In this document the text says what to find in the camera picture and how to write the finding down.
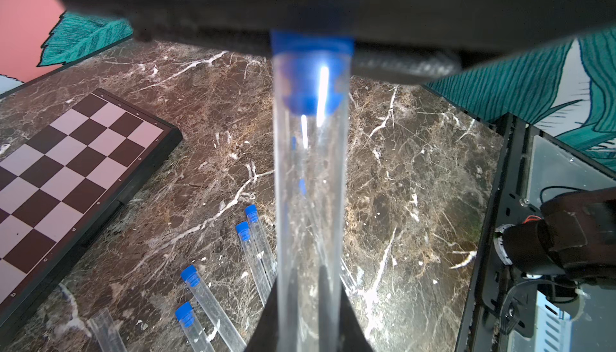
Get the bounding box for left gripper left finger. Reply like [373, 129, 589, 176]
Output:
[244, 281, 279, 352]

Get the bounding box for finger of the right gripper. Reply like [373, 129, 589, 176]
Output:
[61, 0, 615, 84]

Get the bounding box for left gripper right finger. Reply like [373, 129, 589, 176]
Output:
[338, 289, 373, 352]

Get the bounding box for test tube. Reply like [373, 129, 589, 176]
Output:
[175, 302, 214, 352]
[245, 204, 277, 286]
[87, 308, 127, 352]
[236, 221, 271, 306]
[274, 77, 350, 351]
[181, 265, 246, 351]

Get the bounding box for folded chess board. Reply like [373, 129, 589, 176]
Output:
[1, 89, 182, 344]

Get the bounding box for black mounting rail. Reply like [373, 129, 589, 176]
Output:
[456, 114, 615, 351]

